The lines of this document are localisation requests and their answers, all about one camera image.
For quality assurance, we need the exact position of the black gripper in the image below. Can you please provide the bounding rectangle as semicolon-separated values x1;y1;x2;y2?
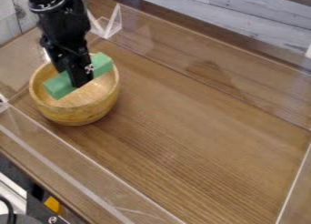
35;1;93;88

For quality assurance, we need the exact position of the green rectangular block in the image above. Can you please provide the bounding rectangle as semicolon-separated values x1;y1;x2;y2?
43;52;113;100

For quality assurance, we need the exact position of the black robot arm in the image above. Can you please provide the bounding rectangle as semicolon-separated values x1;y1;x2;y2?
28;0;93;87

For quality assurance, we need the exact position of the brown wooden bowl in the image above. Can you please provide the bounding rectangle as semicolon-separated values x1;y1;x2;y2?
29;62;120;126

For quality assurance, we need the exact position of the clear acrylic front barrier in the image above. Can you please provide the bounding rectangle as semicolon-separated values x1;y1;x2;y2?
0;96;185;224

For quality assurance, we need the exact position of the yellow black device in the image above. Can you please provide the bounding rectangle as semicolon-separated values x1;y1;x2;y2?
25;195;72;224

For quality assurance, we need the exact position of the clear acrylic corner bracket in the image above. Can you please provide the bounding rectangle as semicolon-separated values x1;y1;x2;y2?
88;5;123;39

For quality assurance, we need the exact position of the black cable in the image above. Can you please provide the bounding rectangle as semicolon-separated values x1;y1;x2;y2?
0;196;17;224

